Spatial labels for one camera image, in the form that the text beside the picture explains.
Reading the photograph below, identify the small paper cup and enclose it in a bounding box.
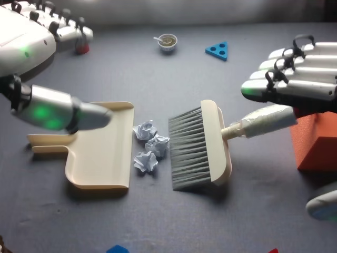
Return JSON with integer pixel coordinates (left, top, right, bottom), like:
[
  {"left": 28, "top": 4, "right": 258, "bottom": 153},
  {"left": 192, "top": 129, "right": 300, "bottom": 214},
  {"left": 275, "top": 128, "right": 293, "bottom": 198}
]
[{"left": 158, "top": 33, "right": 178, "bottom": 54}]

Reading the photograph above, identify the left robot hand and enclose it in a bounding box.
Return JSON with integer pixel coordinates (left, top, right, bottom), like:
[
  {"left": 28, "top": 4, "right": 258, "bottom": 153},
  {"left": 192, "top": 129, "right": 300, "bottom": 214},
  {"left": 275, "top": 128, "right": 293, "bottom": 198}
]
[{"left": 0, "top": 0, "right": 114, "bottom": 133}]

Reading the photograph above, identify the blue hexagonal block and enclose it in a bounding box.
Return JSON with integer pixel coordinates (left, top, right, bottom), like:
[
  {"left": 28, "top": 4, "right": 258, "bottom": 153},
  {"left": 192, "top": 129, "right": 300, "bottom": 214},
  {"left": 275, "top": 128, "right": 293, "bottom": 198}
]
[{"left": 106, "top": 244, "right": 131, "bottom": 253}]

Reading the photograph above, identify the white paper ball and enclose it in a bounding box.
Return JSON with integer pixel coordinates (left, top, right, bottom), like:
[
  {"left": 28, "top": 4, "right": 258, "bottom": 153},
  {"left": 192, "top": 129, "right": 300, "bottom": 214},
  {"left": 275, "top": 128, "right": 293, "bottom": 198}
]
[
  {"left": 132, "top": 120, "right": 158, "bottom": 140},
  {"left": 133, "top": 151, "right": 159, "bottom": 173},
  {"left": 144, "top": 133, "right": 171, "bottom": 158}
]

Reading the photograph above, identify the blue triangle block with holes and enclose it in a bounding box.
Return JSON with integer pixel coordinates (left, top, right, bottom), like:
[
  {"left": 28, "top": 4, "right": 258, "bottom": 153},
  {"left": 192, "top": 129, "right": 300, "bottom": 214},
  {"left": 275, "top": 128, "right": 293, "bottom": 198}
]
[{"left": 205, "top": 41, "right": 229, "bottom": 62}]

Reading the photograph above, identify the cream plastic dustpan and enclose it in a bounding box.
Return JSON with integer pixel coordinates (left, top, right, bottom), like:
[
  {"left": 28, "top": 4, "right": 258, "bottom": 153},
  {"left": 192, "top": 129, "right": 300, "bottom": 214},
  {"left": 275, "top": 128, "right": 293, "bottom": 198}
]
[{"left": 27, "top": 101, "right": 135, "bottom": 191}]

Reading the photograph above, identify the orange foam block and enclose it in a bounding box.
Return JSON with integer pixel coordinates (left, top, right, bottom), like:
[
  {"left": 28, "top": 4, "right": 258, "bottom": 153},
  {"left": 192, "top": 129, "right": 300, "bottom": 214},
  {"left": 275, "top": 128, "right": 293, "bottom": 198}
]
[{"left": 289, "top": 109, "right": 337, "bottom": 173}]

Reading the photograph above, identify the red cylinder block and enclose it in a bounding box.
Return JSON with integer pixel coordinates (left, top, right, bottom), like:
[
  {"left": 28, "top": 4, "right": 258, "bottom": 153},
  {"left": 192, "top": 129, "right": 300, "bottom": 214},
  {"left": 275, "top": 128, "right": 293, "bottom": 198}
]
[{"left": 75, "top": 36, "right": 90, "bottom": 55}]

